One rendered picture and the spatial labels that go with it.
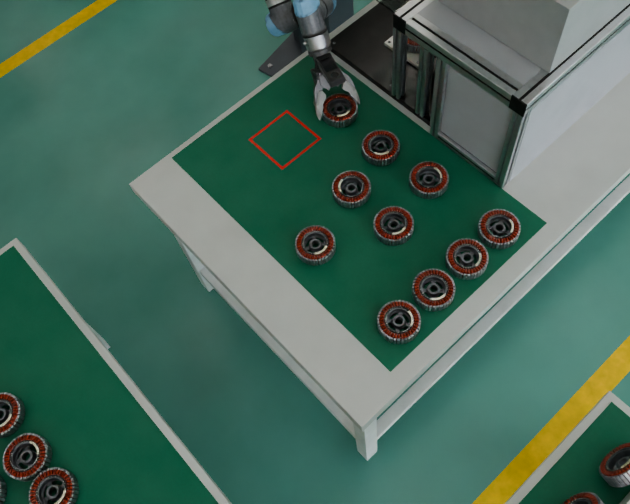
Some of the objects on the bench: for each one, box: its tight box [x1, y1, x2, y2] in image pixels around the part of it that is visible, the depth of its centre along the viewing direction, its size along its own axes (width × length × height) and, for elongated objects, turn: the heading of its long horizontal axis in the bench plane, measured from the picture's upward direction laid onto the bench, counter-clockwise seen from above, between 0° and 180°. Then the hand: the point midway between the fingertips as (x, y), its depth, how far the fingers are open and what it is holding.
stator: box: [322, 93, 358, 128], centre depth 208 cm, size 11×11×4 cm
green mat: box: [172, 55, 547, 372], centre depth 197 cm, size 94×61×1 cm, turn 45°
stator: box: [332, 170, 371, 208], centre depth 195 cm, size 11×11×4 cm
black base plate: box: [331, 3, 437, 127], centre depth 221 cm, size 47×64×2 cm
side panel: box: [430, 58, 530, 188], centre depth 185 cm, size 28×3×32 cm, turn 45°
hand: (340, 112), depth 208 cm, fingers closed on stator, 13 cm apart
